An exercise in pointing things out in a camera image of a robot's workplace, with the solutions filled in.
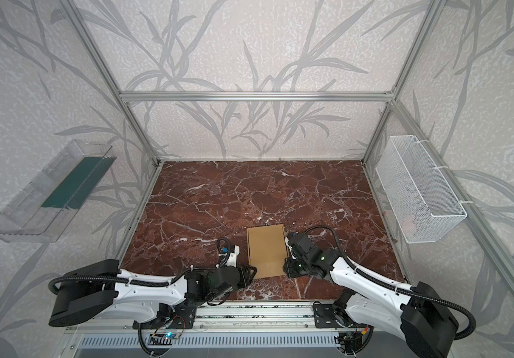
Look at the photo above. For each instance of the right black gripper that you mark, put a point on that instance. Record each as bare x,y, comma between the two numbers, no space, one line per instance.
287,268

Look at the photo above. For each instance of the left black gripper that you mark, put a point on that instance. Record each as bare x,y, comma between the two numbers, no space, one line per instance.
245,275

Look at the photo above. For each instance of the brown cardboard box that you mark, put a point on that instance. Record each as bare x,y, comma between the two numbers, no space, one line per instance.
267,250

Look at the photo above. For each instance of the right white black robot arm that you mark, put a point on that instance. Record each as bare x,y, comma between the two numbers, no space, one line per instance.
417,315

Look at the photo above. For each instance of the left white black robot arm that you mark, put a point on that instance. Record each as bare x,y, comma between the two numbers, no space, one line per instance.
104,290

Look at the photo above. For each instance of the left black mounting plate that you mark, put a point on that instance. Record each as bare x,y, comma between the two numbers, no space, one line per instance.
180,317

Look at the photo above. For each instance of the black mounting plate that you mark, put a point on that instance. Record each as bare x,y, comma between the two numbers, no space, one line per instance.
180,317
330,316

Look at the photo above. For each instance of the green circuit board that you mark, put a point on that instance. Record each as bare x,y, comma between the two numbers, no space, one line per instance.
165,338

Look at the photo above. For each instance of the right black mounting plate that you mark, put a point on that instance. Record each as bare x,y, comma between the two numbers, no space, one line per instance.
330,316

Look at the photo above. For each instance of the pink item in basket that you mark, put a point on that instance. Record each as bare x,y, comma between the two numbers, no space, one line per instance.
408,225

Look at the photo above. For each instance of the green mat in bin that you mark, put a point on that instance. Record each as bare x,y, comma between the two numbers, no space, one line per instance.
74,190

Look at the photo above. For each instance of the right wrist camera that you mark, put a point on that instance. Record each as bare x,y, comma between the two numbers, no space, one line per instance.
289,247

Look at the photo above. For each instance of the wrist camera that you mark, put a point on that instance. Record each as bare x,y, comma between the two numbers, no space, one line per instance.
228,256
289,247

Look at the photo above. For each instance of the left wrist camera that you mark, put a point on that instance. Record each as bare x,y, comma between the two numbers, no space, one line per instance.
228,256

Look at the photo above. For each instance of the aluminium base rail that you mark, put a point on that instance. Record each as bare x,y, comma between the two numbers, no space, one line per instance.
285,316

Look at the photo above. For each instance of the white wire mesh basket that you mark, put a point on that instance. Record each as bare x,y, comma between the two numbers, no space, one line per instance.
415,185

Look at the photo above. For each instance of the clear plastic wall bin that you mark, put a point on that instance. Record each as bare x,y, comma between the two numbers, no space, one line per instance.
24,220

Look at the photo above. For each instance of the aluminium frame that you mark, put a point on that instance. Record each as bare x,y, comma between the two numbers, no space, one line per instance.
486,237

